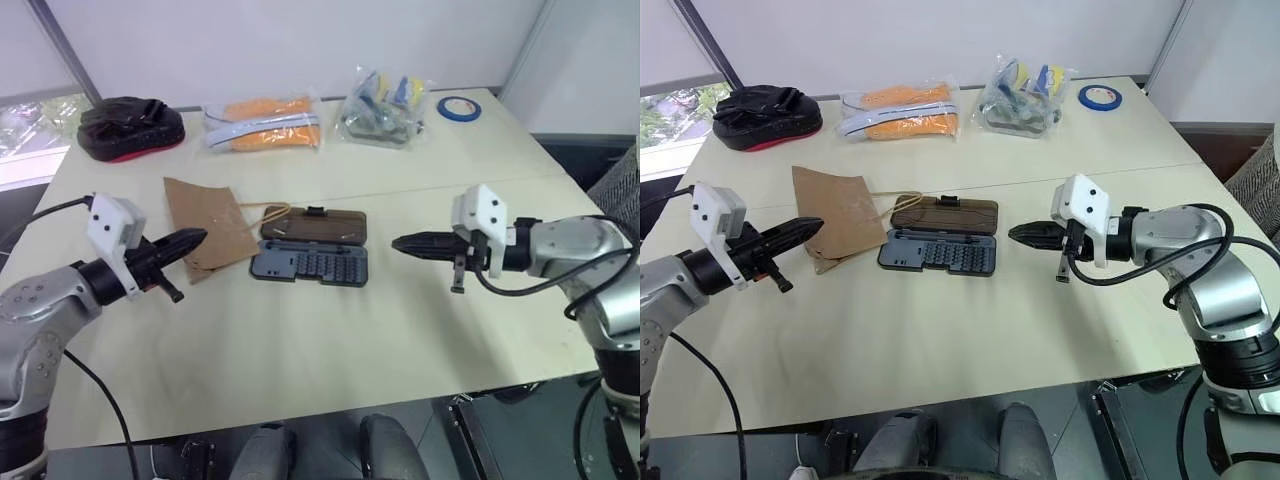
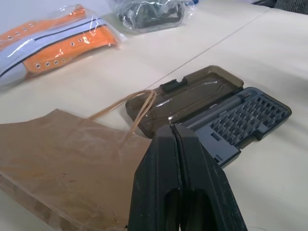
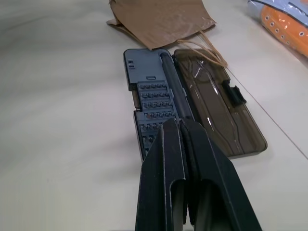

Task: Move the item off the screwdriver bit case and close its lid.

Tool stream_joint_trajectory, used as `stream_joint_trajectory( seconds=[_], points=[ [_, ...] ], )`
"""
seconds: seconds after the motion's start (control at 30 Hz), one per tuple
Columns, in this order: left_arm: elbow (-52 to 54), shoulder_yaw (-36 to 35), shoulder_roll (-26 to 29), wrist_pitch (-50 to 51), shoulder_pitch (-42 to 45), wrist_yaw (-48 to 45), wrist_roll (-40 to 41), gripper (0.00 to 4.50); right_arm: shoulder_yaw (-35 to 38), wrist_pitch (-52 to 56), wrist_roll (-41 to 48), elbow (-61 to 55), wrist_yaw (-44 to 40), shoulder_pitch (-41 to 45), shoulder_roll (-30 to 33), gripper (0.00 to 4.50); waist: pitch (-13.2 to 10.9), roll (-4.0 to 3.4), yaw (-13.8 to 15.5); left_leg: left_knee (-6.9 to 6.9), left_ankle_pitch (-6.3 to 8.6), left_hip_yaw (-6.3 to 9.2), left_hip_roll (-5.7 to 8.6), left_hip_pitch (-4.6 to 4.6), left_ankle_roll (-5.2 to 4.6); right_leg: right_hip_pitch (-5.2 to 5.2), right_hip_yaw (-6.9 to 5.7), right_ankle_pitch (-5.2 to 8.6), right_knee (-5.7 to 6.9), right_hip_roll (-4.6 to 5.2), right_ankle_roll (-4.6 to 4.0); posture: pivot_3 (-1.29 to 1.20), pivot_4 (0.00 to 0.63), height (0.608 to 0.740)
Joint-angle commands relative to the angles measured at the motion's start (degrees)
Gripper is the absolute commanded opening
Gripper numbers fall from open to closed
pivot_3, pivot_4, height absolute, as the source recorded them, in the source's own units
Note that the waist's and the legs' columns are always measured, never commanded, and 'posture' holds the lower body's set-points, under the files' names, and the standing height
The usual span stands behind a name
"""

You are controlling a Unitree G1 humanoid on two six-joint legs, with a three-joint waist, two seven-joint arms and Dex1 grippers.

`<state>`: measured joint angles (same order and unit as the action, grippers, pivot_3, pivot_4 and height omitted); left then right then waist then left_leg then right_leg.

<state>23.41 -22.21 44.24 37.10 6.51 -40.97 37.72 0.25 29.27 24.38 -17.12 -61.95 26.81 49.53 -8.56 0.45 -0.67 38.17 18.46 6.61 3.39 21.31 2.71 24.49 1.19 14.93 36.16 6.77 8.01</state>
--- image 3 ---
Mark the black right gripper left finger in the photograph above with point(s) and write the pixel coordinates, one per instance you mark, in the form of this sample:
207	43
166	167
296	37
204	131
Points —
154	183

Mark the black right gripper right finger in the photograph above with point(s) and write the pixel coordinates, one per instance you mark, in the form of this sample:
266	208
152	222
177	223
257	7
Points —
216	183

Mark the grey screwdriver bit case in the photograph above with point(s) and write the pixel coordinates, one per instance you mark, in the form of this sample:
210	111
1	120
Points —
154	79

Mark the brown paper bag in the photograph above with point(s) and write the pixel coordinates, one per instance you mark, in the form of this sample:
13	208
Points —
163	21

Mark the orange shoe in plastic bag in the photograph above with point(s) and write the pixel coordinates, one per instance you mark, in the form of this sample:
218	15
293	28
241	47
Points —
284	21

